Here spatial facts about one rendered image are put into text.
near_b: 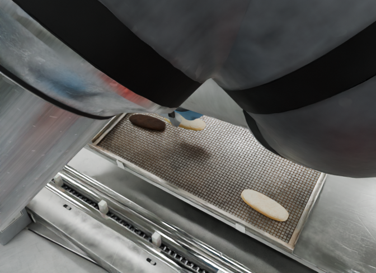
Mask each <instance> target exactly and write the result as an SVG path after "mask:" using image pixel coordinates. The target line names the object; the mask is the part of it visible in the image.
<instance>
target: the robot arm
mask: <svg viewBox="0 0 376 273"><path fill-rule="evenodd" d="M120 113H147V114H159V115H161V116H163V117H165V118H167V119H169V120H170V122H171V124H172V125H173V126H175V127H178V126H179V125H180V123H181V121H182V120H181V117H180V115H181V116H182V117H183V118H185V119H186V120H190V121H192V120H195V119H198V118H200V117H202V116H203V115H206V116H209V117H212V118H215V119H218V120H221V121H224V122H227V123H230V124H233V125H237V126H240V127H242V128H245V129H248V130H249V131H250V133H251V134H252V135H253V137H254V138H255V139H256V140H257V141H258V142H259V143H260V144H261V145H262V146H263V147H264V148H266V149H267V150H269V151H270V152H272V153H274V154H276V155H278V156H281V157H283V158H286V159H288V160H290V161H292V162H294V163H297V164H299V165H301V166H305V167H308V168H311V169H313V170H316V171H319V172H322V173H326V174H329V175H335V176H342V177H351V178H374V177H376V0H0V231H1V230H2V229H3V228H4V227H5V226H6V225H7V224H8V223H9V222H10V221H11V220H12V219H13V218H14V217H15V216H16V215H17V214H18V213H19V212H20V211H21V210H22V209H23V208H24V207H25V206H26V205H27V204H28V203H29V202H30V201H31V200H32V199H33V198H34V197H35V196H36V195H37V194H38V193H39V192H40V191H41V190H42V189H43V188H44V187H45V186H46V185H47V184H48V183H49V182H50V181H51V180H52V179H53V178H54V177H55V176H56V175H57V174H58V173H59V172H60V171H61V170H62V169H63V168H64V167H65V166H66V165H67V164H68V163H69V162H70V161H71V160H72V158H73V157H74V156H75V155H76V154H77V153H78V152H79V151H80V150H81V149H82V148H83V147H84V146H85V145H86V144H87V143H88V142H89V141H90V140H91V139H92V138H93V137H94V136H95V135H96V134H97V133H98V132H99V131H100V130H101V129H102V128H103V127H104V126H105V125H106V124H107V123H108V122H109V121H110V120H111V119H112V118H113V117H114V116H116V115H118V114H120Z"/></svg>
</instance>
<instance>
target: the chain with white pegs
mask: <svg viewBox="0 0 376 273"><path fill-rule="evenodd" d="M52 180H53V182H54V183H55V184H57V185H59V186H60V187H62V188H63V187H64V188H63V189H65V190H67V189H68V190H67V191H69V192H71V191H72V192H71V194H73V195H74V194H76V195H75V196H76V197H78V198H80V199H81V200H82V199H84V200H83V201H84V202H87V201H88V204H90V205H91V204H92V205H91V206H93V207H94V208H95V206H96V207H97V208H96V209H97V210H100V212H102V213H104V214H106V215H107V216H108V215H109V217H110V218H112V217H114V219H113V220H115V221H117V220H119V221H118V223H120V224H121V223H123V226H125V227H126V226H128V227H127V228H128V229H130V230H131V228H132V229H133V230H132V231H133V232H136V231H137V233H136V234H138V235H141V234H143V235H142V237H143V238H144V239H145V238H146V237H147V238H148V239H146V240H147V241H149V242H150V241H152V244H154V245H155V246H157V247H159V248H160V247H163V248H162V250H164V251H165V252H166V250H168V252H167V253H168V254H171V253H174V255H173V257H175V258H176V257H179V259H178V260H180V261H182V260H185V262H183V263H184V264H186V265H187V264H188V263H189V264H190V266H189V267H191V268H192V269H193V267H196V269H195V270H196V271H197V272H199V270H200V271H202V272H201V273H211V272H209V271H207V270H206V269H204V268H201V266H199V265H197V264H196V263H194V262H192V261H190V260H189V259H188V258H186V257H184V256H183V255H179V253H178V252H176V251H174V250H173V249H171V248H169V247H168V246H166V245H165V244H163V243H161V235H160V234H158V233H157V232H155V233H154V234H153V235H152V236H150V235H148V234H146V233H145V232H143V231H142V230H140V229H138V228H137V227H135V226H133V225H132V224H130V223H128V222H127V221H125V220H124V219H122V218H119V216H117V215H115V214H114V213H112V212H110V211H109V210H108V207H107V203H106V202H105V201H103V200H101V201H100V202H99V203H96V202H94V201H92V200H91V199H89V198H88V197H85V196H84V195H82V194H81V193H79V192H77V191H76V190H75V189H73V188H71V187H69V186H68V185H66V184H65V183H63V180H62V177H61V175H60V174H57V175H56V176H55V177H54V178H53V179H52ZM52 180H51V181H52ZM79 196H80V197H79Z"/></svg>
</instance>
